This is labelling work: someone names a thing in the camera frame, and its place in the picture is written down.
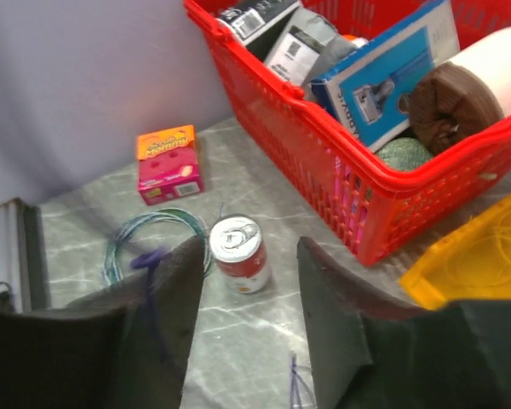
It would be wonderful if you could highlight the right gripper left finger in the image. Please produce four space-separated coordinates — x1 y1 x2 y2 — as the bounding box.
0 237 204 408

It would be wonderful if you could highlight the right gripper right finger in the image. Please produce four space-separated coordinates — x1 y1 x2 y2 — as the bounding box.
297 237 511 408

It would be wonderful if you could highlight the cable pile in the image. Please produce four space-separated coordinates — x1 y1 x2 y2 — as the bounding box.
129 246 316 409

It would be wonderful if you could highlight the yellow cable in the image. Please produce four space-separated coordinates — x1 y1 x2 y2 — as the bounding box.
446 223 511 291

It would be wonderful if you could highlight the red plastic shopping basket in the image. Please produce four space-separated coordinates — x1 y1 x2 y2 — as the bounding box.
184 1 511 266

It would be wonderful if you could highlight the small tin can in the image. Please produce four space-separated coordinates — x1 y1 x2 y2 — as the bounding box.
209 214 272 294

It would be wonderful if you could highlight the yellow plastic bin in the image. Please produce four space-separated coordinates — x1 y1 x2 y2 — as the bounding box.
399 194 511 309

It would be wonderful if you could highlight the orange pink snack box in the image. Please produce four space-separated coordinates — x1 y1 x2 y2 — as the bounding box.
136 124 204 205

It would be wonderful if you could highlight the green twine ball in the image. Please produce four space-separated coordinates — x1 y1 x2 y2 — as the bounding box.
376 137 433 172

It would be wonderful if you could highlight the brown round object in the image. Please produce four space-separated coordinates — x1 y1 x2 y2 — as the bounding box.
408 62 504 155

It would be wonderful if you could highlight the blue book box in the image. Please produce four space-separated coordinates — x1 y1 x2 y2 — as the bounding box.
311 1 460 152

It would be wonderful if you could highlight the grey labelled can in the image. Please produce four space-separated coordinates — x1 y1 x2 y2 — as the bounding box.
264 8 367 88

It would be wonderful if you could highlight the white paper roll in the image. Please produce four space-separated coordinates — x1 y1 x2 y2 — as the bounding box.
448 26 511 117

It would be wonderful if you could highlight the black labelled can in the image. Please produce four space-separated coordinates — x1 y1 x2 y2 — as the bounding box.
216 0 301 45

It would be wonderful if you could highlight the green coiled cable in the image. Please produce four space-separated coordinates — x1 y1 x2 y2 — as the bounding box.
100 207 210 285

